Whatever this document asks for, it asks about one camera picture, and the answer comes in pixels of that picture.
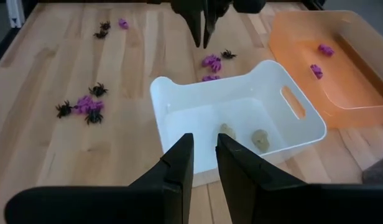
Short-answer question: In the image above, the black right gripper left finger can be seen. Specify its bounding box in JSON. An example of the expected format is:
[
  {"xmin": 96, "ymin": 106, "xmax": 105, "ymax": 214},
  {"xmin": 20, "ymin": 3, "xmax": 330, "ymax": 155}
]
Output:
[{"xmin": 129, "ymin": 133, "xmax": 195, "ymax": 224}]

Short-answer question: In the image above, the orange translucent plastic bin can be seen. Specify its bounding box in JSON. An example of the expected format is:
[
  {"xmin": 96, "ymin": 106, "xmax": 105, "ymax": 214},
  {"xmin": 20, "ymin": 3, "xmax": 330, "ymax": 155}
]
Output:
[{"xmin": 268, "ymin": 9, "xmax": 383, "ymax": 130}]

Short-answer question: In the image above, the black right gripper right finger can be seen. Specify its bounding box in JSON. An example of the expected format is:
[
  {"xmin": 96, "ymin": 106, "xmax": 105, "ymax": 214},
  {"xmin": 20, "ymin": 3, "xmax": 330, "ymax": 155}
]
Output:
[{"xmin": 215, "ymin": 133, "xmax": 306, "ymax": 224}]

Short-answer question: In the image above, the white plastic bin with handles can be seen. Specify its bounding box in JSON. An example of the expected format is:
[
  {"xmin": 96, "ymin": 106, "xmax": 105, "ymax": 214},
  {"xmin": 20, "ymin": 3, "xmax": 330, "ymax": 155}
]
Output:
[{"xmin": 149, "ymin": 59, "xmax": 328, "ymax": 187}]

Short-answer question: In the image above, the white metal frame bracket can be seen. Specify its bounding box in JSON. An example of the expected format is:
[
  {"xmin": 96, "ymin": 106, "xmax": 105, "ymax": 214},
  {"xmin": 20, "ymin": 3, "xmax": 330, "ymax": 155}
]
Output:
[{"xmin": 6, "ymin": 0, "xmax": 25, "ymax": 29}]

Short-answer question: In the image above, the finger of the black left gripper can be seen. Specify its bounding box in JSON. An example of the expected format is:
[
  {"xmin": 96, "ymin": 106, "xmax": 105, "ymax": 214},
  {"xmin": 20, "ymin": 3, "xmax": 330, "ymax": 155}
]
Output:
[
  {"xmin": 178, "ymin": 9, "xmax": 202, "ymax": 48},
  {"xmin": 203, "ymin": 7, "xmax": 225, "ymax": 49}
]

